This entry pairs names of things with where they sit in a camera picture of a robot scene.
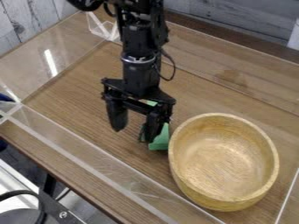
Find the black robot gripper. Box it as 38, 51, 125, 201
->
102, 54, 175, 143

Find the green rectangular block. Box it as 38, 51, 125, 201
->
141, 99, 173, 151

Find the light wooden bowl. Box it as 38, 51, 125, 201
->
169, 113, 280, 212

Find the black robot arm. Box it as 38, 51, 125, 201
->
67, 0, 177, 143

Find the black table leg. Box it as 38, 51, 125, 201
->
43, 174, 58, 197

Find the clear acrylic enclosure wall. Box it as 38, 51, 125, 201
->
0, 14, 299, 224

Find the clear acrylic corner bracket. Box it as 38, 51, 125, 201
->
86, 12, 119, 42

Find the black metal clamp bracket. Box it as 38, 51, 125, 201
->
35, 192, 87, 224

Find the black cable loop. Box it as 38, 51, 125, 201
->
0, 190, 54, 224

